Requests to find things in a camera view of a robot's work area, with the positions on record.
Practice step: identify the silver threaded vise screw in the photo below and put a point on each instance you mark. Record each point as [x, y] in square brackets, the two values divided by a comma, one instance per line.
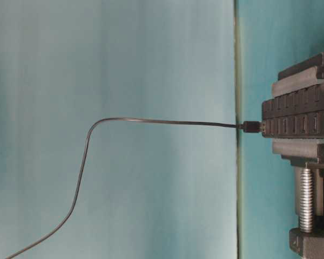
[306, 209]

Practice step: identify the black 3D-printed bench vise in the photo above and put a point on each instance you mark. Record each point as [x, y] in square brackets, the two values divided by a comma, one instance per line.
[304, 153]

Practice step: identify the black multi-port USB hub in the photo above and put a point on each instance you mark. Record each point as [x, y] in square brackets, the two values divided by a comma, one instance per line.
[296, 115]

